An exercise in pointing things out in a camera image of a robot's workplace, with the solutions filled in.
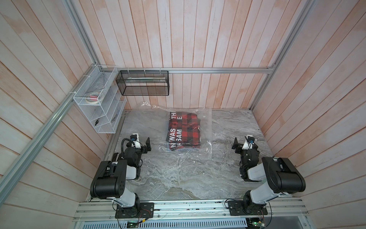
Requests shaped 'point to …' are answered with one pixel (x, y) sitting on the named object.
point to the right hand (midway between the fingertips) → (243, 138)
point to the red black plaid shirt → (183, 130)
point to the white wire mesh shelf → (105, 116)
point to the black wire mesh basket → (143, 82)
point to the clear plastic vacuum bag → (154, 122)
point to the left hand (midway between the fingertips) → (142, 139)
